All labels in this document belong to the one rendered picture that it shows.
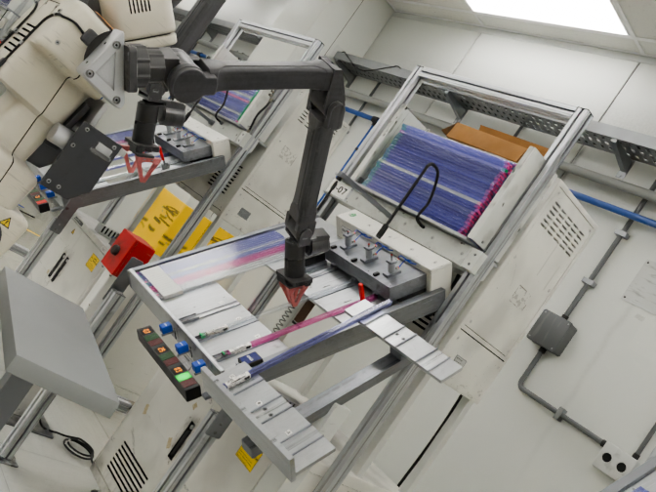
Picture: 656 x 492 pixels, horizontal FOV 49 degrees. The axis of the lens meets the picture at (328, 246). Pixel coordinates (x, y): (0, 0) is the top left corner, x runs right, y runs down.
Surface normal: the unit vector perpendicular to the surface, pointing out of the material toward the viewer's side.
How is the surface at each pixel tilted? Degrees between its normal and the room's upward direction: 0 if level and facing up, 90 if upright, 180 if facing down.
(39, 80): 90
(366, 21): 90
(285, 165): 90
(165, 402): 90
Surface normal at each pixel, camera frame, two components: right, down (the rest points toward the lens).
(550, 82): -0.61, -0.45
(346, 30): 0.55, 0.36
